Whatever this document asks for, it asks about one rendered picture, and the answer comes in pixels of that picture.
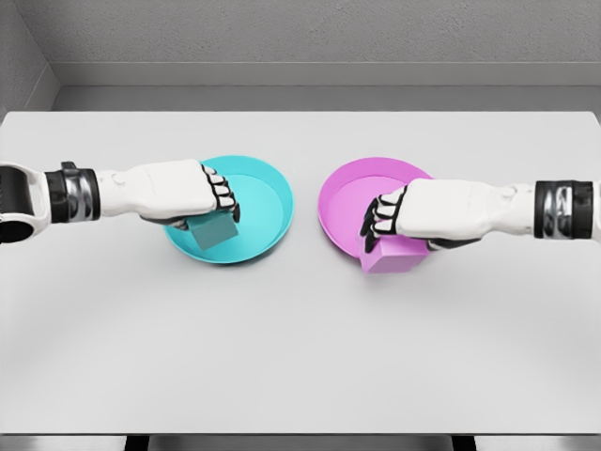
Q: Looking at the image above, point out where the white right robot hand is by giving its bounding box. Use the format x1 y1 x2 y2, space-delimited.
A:
359 178 490 255

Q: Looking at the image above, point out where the cyan plate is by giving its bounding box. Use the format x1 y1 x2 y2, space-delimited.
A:
162 155 296 267

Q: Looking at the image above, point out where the pink block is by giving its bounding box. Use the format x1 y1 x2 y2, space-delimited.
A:
359 233 427 275

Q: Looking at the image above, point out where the pink plate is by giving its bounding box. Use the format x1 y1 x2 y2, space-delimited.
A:
317 157 436 263

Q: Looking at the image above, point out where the cyan block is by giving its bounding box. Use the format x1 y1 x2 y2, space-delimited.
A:
189 211 239 252

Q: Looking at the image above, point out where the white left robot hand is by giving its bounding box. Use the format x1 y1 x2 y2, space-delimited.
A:
132 158 243 231

